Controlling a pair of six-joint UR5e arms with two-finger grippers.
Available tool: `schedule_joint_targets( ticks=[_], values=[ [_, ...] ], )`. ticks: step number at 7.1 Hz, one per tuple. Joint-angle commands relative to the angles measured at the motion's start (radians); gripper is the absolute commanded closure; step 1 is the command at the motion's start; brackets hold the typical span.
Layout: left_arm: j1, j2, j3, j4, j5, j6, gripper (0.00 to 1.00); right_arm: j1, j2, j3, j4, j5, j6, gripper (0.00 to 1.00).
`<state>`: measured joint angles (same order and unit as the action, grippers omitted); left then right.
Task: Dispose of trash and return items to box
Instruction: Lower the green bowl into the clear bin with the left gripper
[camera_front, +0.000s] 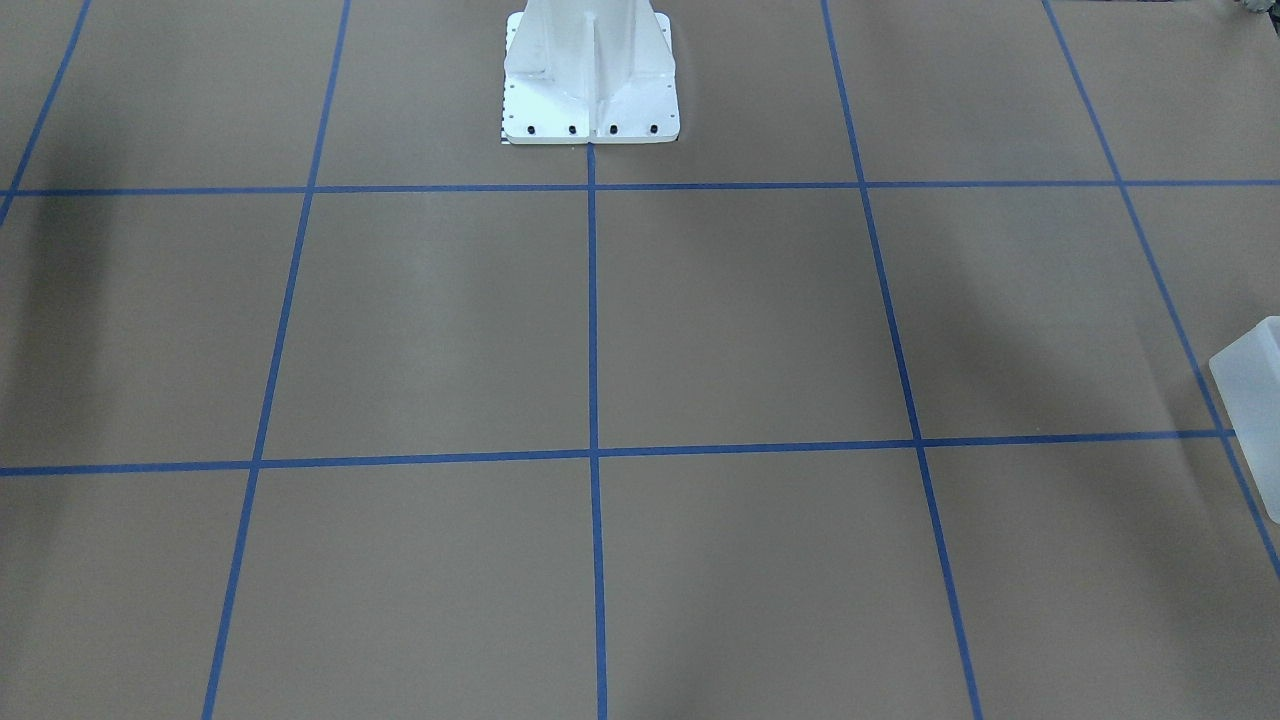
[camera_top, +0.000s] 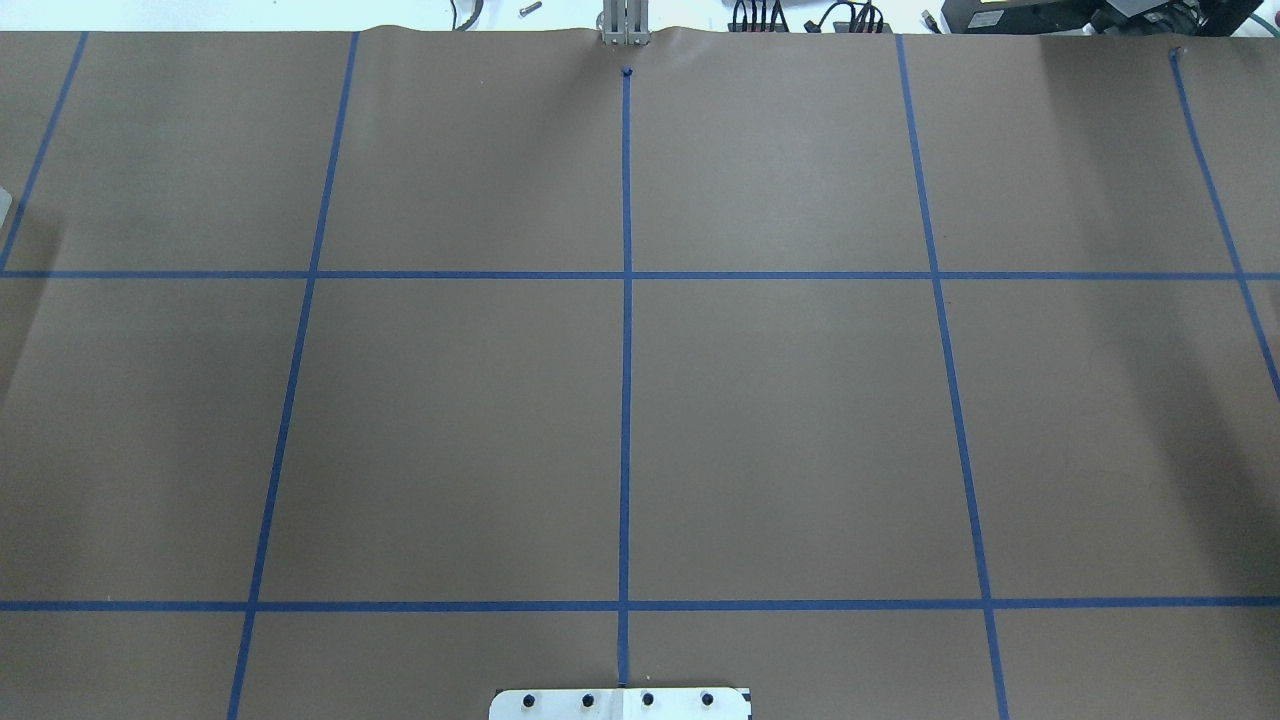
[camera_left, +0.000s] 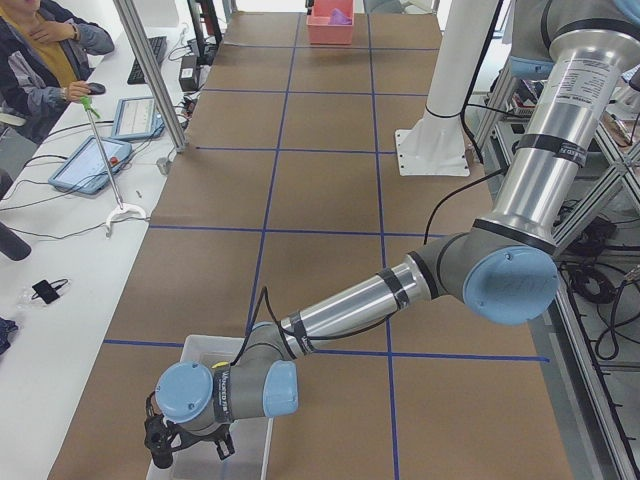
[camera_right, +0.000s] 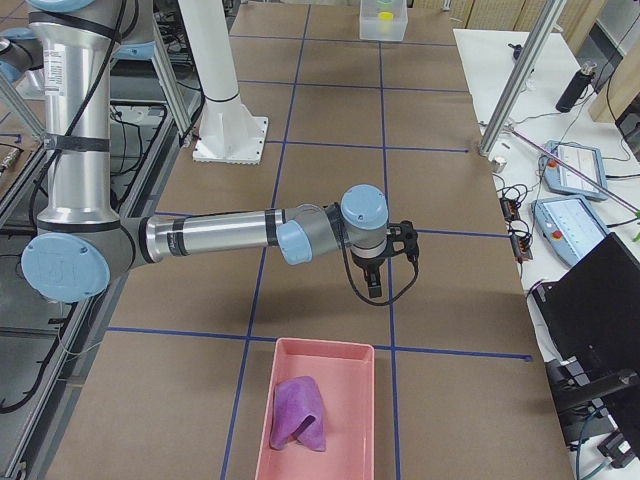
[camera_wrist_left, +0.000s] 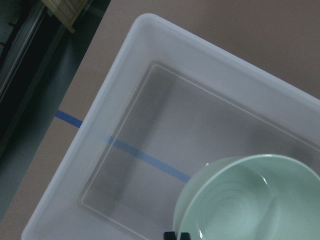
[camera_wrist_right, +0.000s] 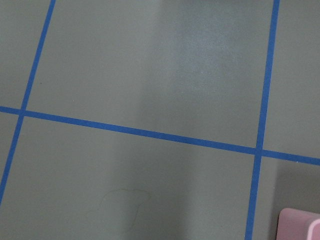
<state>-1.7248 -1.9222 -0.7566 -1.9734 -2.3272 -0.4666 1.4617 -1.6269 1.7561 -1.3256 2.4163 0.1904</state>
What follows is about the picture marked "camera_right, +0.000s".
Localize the lower teach pendant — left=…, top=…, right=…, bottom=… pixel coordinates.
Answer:
left=531, top=194, right=610, bottom=267

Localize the black laptop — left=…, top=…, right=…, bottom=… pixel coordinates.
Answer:
left=532, top=233, right=639, bottom=374

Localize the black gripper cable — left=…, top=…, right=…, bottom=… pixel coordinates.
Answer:
left=339, top=234, right=421, bottom=307

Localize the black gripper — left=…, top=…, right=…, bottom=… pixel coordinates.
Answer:
left=350, top=240, right=387, bottom=299

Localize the upper teach pendant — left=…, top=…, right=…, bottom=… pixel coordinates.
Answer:
left=539, top=140, right=607, bottom=201

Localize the clear plastic storage box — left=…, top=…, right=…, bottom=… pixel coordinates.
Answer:
left=359, top=0, right=408, bottom=42

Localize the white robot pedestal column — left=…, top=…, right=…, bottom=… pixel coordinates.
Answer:
left=179, top=0, right=269, bottom=165

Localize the teach pendant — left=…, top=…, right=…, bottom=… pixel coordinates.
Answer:
left=539, top=140, right=607, bottom=201
left=531, top=194, right=610, bottom=267

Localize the purple cloth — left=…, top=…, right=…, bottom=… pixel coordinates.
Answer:
left=270, top=376, right=326, bottom=452

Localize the pink plastic tray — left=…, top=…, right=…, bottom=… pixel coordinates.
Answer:
left=255, top=338, right=375, bottom=479

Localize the black cylinder bottle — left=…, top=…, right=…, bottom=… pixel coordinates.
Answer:
left=555, top=60, right=597, bottom=113

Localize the aluminium frame post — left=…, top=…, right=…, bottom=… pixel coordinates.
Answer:
left=478, top=0, right=567, bottom=157

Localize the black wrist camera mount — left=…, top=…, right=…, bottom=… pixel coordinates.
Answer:
left=385, top=220, right=420, bottom=265

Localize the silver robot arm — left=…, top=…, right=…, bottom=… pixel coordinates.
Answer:
left=18, top=1, right=390, bottom=306

